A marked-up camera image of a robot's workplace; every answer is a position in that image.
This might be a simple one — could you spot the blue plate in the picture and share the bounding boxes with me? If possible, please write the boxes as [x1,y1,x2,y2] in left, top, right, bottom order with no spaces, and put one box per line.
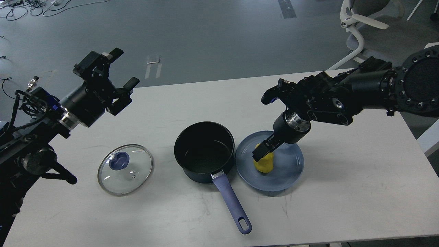
[235,131,305,192]

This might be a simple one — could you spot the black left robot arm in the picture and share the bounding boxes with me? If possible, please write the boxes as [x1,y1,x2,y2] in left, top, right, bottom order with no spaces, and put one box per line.
[0,48,139,245]

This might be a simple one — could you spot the glass lid blue knob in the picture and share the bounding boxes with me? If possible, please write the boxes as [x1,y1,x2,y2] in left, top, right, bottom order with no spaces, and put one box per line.
[97,144,153,197]

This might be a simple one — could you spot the dark blue saucepan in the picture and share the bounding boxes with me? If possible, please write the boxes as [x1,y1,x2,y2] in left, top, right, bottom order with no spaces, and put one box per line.
[174,121,252,235]

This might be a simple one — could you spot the tangled cables on floor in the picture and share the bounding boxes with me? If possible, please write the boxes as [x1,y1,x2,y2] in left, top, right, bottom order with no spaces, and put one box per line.
[0,0,112,22]

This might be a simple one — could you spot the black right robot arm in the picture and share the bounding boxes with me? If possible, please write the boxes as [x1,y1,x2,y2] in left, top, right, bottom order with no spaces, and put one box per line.
[252,45,439,162]

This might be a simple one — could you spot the white grey office chair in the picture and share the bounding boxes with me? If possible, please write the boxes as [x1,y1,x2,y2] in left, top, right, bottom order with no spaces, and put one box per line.
[330,0,438,69]

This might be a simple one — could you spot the black floor cable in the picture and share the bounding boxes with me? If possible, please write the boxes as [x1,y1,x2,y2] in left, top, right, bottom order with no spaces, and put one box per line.
[0,36,21,103]

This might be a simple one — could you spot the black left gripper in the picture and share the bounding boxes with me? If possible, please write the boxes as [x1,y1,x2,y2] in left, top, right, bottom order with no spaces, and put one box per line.
[60,47,140,128]

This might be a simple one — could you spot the yellow potato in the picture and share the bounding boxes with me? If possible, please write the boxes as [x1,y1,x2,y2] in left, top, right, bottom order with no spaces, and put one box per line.
[253,153,274,173]

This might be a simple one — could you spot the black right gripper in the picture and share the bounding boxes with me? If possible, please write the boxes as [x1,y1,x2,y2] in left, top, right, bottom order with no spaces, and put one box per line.
[252,110,311,162]

